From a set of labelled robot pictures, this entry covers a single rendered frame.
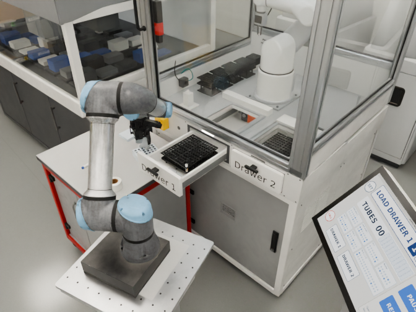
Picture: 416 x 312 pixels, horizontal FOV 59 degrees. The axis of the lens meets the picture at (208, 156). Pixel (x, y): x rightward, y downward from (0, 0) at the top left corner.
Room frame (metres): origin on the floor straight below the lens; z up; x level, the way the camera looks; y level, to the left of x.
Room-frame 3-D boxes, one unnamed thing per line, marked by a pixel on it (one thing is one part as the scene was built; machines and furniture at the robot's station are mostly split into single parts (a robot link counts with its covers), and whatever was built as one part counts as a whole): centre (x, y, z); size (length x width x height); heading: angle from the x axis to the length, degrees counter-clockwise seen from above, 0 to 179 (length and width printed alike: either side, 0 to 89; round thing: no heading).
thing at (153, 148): (1.59, 0.33, 0.78); 0.12 x 0.08 x 0.04; 122
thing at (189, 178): (1.46, 0.08, 0.86); 0.40 x 0.26 x 0.06; 137
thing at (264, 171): (1.33, -0.22, 0.87); 0.29 x 0.02 x 0.11; 47
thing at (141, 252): (0.92, 0.26, 0.87); 0.15 x 0.15 x 0.10
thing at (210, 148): (1.46, 0.09, 0.87); 0.22 x 0.18 x 0.06; 137
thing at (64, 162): (1.60, 0.51, 0.38); 0.62 x 0.58 x 0.76; 47
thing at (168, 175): (1.31, 0.23, 0.87); 0.29 x 0.02 x 0.11; 47
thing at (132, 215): (0.93, 0.27, 0.99); 0.13 x 0.12 x 0.14; 86
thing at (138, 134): (1.59, 0.35, 0.95); 0.09 x 0.08 x 0.12; 122
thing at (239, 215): (1.86, -0.35, 0.40); 1.03 x 0.95 x 0.80; 47
